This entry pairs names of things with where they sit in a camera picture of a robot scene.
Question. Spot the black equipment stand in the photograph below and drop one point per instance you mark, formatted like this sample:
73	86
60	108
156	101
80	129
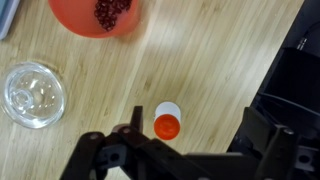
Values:
300	83

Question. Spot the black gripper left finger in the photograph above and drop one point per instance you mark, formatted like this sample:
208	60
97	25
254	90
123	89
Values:
133	156

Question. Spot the dark red beans pile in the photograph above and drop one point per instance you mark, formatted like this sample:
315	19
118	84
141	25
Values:
111	13

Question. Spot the white seasoning bottle orange cap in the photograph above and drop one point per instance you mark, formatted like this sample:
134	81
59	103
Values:
166	126

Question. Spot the orange bowl with red beans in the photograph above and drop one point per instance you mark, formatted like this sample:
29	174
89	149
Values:
76	16

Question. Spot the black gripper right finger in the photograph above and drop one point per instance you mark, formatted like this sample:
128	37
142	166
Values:
270	153

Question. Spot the small clear glass bowl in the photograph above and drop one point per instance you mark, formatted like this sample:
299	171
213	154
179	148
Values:
33	95

